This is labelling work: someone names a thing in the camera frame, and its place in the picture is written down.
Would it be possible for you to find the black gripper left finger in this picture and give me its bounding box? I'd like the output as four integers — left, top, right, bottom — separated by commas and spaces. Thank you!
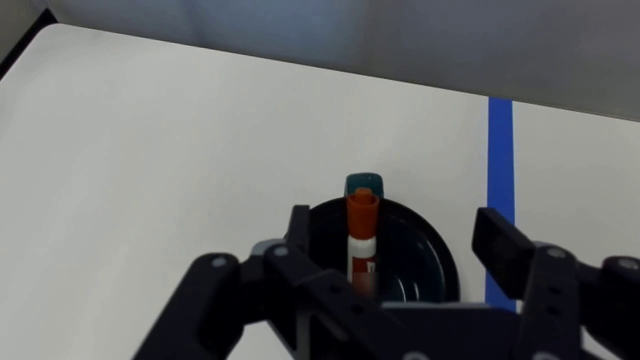
132, 209, 400, 360

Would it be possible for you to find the orange capped marker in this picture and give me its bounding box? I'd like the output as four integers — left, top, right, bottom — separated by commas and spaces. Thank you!
347, 187, 381, 298

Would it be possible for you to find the blue tape line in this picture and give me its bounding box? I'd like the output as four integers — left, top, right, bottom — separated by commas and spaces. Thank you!
484, 94, 520, 315

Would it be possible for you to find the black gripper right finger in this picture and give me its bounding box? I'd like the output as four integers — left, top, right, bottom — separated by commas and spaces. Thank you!
472, 208, 640, 360

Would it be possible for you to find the dark green enamel mug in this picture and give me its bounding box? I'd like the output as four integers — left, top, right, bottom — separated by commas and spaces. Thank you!
287, 171, 461, 302

